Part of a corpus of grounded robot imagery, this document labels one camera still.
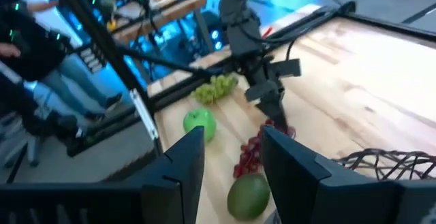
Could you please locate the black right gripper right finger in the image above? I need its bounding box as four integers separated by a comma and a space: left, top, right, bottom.
261, 125, 436, 224

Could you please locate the red grape bunch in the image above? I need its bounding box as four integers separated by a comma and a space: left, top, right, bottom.
232, 120, 296, 179

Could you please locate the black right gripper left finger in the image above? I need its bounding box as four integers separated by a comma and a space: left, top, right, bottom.
0, 125, 206, 224

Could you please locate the green grape bunch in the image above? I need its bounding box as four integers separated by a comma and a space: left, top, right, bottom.
192, 74, 238, 105

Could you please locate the black aluminium table frame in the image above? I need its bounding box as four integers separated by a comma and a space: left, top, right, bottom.
50, 0, 436, 157

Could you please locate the dark woven wire basket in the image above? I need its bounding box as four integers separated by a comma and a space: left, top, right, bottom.
335, 148, 436, 181

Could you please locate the background wooden table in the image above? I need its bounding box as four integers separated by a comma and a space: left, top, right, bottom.
112, 0, 208, 44

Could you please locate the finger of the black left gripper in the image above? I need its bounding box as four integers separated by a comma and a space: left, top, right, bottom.
270, 103, 290, 132
255, 103, 279, 126

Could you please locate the bright green apple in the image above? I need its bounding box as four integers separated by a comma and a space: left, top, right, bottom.
183, 108, 217, 142

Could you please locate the green avocado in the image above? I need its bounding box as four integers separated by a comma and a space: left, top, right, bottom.
227, 173, 271, 221

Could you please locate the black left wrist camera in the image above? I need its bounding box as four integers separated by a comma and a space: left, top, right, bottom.
268, 59, 302, 79

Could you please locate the person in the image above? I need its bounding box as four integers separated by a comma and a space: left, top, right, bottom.
0, 0, 123, 123

